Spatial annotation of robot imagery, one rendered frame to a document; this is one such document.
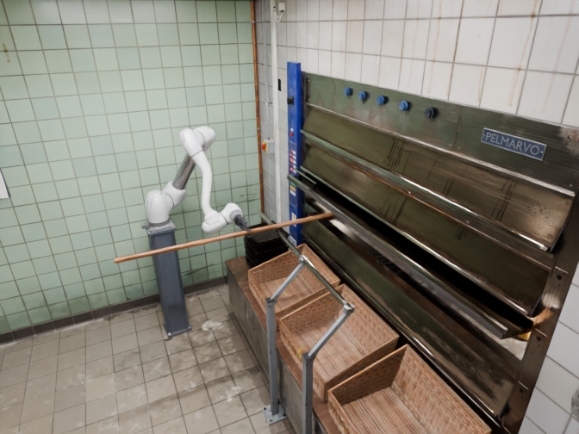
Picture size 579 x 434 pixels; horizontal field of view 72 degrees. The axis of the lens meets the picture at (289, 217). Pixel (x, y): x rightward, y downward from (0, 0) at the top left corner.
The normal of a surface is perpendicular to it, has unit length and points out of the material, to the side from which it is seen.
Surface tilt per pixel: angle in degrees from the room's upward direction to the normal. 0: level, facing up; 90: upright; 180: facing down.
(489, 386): 70
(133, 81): 90
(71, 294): 90
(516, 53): 90
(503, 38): 90
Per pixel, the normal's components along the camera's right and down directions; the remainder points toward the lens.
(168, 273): 0.48, 0.37
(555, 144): -0.91, 0.19
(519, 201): -0.86, -0.13
